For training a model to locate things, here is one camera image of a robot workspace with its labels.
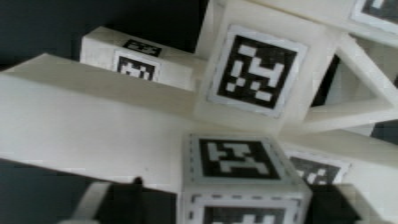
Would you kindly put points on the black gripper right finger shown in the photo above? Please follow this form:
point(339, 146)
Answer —
point(339, 206)

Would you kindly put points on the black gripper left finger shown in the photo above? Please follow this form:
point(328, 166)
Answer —
point(124, 203)

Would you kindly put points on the white chair nut peg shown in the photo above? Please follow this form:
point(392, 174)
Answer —
point(140, 58)

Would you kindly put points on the white chair back frame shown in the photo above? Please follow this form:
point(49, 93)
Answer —
point(292, 84)

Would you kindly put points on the white chair leg with tag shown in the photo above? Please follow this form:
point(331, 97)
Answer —
point(243, 188)

